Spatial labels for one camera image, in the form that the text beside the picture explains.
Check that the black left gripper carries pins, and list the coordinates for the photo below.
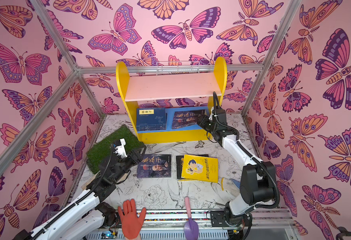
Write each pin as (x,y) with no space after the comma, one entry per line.
(134,159)

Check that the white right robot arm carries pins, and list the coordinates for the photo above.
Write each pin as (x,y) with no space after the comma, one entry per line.
(258,185)

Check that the purple pink garden trowel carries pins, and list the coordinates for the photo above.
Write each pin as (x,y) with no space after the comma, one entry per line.
(191,228)

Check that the dark purple portrait book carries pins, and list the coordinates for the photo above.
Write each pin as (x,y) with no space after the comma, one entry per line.
(183,119)

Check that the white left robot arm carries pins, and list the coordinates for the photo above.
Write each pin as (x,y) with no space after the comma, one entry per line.
(88,211)

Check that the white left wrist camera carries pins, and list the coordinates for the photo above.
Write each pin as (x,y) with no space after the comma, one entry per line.
(119,148)

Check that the yellow pink blue bookshelf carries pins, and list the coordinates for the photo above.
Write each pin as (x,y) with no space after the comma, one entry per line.
(133,90)

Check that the aluminium frame post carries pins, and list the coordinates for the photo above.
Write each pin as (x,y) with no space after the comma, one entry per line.
(283,27)

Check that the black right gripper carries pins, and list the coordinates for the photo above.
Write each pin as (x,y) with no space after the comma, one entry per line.
(205,122)

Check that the black notebook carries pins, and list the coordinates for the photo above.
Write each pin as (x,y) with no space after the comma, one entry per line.
(179,166)

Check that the red rubber glove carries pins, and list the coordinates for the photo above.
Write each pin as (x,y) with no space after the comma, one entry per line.
(131,223)

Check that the yellow cartoon boy book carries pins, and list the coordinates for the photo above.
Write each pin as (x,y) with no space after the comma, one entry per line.
(213,167)

